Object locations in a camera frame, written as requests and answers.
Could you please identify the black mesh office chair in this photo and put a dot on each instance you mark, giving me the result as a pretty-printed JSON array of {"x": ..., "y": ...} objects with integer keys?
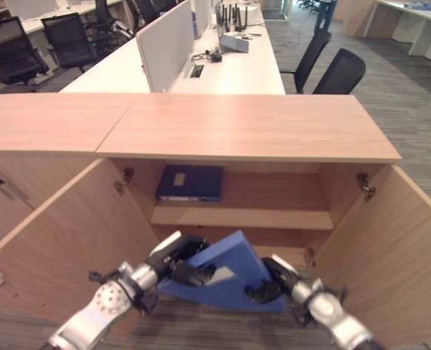
[
  {"x": 311, "y": 60},
  {"x": 107, "y": 14},
  {"x": 69, "y": 42},
  {"x": 12, "y": 51},
  {"x": 341, "y": 73}
]

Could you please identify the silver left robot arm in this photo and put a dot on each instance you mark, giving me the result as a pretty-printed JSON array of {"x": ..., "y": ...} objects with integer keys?
[{"x": 104, "y": 304}]

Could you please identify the dark blue binder folder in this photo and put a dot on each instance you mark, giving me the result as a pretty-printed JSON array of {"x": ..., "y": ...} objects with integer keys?
[{"x": 197, "y": 180}]

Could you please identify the white desk partition screen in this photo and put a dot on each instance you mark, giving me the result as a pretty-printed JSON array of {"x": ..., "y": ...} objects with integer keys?
[{"x": 164, "y": 47}]

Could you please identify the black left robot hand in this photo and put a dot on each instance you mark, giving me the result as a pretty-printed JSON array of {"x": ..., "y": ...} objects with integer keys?
[{"x": 164, "y": 264}]

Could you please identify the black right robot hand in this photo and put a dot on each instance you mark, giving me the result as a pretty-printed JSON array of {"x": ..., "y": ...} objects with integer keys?
[{"x": 279, "y": 277}]

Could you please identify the metal door hinge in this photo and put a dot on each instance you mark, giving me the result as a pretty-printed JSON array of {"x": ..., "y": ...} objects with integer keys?
[
  {"x": 311, "y": 256},
  {"x": 365, "y": 185},
  {"x": 124, "y": 179}
]

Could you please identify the white box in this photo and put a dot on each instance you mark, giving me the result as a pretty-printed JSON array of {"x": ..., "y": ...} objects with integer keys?
[{"x": 254, "y": 15}]

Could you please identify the wooden cabinet shelf board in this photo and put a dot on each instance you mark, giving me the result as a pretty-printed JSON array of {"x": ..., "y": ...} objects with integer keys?
[{"x": 244, "y": 218}]

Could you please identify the wooden office cabinet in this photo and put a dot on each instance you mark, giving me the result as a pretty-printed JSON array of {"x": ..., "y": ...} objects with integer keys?
[{"x": 237, "y": 124}]

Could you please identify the black router with antennas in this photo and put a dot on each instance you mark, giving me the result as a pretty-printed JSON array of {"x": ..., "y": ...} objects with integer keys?
[{"x": 233, "y": 18}]

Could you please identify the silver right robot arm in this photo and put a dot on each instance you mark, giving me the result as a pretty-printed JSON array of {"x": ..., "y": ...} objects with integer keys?
[{"x": 333, "y": 315}]

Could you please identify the person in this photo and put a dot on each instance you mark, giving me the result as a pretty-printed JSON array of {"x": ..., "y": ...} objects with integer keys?
[{"x": 324, "y": 14}]

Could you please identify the long white office desk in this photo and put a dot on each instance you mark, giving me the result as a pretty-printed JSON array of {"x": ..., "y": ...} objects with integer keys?
[{"x": 237, "y": 69}]

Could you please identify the white side desk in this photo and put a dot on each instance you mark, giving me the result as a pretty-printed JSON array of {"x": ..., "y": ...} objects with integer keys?
[{"x": 419, "y": 25}]

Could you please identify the white desk with chairs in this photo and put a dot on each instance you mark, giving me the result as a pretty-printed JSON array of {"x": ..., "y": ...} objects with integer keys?
[{"x": 33, "y": 23}]

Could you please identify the wooden cabinet door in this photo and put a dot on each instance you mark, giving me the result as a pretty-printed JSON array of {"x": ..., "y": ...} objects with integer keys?
[
  {"x": 386, "y": 248},
  {"x": 73, "y": 237}
]

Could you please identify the grey laptop device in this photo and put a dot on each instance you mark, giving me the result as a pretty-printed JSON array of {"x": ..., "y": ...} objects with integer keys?
[{"x": 235, "y": 43}]

